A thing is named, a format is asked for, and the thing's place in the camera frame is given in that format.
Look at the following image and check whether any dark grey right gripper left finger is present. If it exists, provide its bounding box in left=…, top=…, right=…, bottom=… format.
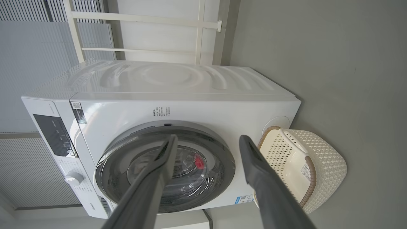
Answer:
left=101, top=134, right=178, bottom=229

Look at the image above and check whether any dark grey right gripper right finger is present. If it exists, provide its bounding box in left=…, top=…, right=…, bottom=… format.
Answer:
left=239, top=135, right=317, bottom=229

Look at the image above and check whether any dark grey round door panel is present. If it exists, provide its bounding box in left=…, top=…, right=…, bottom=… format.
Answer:
left=95, top=120, right=236, bottom=213

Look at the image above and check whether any white barcode label sticker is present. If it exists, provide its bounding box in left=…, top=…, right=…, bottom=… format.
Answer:
left=300, top=164, right=312, bottom=182

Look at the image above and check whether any cream perforated laundry basket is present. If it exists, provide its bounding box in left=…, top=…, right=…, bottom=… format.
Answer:
left=253, top=126, right=348, bottom=214

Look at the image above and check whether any white washing machine dial knob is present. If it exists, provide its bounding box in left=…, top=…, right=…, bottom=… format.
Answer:
left=65, top=172, right=85, bottom=186

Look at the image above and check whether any white front-load washing machine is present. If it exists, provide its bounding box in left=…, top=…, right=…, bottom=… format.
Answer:
left=21, top=60, right=301, bottom=219

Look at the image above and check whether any black washer display panel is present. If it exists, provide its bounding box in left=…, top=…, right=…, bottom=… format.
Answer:
left=33, top=114, right=78, bottom=158

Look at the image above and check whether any blue energy label sticker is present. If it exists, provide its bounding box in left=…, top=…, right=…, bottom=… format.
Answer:
left=235, top=195, right=254, bottom=205

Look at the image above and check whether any round white filter cover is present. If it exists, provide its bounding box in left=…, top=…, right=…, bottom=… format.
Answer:
left=262, top=116, right=290, bottom=137

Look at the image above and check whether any black QR code sticker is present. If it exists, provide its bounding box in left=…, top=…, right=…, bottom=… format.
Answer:
left=71, top=101, right=87, bottom=124

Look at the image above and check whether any white pleated window blind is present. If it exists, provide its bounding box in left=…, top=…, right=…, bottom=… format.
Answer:
left=0, top=22, right=115, bottom=133
left=0, top=137, right=80, bottom=209

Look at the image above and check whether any cream metal railing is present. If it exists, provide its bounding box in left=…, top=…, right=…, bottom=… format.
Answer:
left=64, top=0, right=223, bottom=66

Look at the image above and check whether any white slatted window blind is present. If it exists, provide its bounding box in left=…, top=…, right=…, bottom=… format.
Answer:
left=0, top=0, right=105, bottom=23

